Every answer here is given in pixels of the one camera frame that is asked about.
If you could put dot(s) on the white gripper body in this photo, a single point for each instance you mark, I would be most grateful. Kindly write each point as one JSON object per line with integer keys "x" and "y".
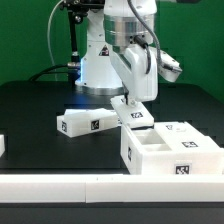
{"x": 131, "y": 66}

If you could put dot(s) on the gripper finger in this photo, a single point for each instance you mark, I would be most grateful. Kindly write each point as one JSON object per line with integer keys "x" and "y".
{"x": 129, "y": 100}

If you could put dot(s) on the white cabinet body box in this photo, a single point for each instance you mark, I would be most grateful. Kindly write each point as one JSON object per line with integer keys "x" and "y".
{"x": 145, "y": 153}

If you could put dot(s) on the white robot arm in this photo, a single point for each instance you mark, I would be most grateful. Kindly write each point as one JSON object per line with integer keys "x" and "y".
{"x": 119, "y": 24}

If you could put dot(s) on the white cabinet top block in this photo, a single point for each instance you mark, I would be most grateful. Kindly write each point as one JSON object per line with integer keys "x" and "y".
{"x": 77, "y": 122}

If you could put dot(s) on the white base sheet with tags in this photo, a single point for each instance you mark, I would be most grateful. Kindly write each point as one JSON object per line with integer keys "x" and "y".
{"x": 119, "y": 120}

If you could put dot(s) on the white left fence block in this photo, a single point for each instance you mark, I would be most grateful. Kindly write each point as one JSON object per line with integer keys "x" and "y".
{"x": 2, "y": 145}

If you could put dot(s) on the white front fence bar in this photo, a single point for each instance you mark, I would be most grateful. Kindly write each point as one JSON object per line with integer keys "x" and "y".
{"x": 54, "y": 188}

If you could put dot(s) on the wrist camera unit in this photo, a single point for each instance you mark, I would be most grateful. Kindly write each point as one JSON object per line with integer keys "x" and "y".
{"x": 170, "y": 70}

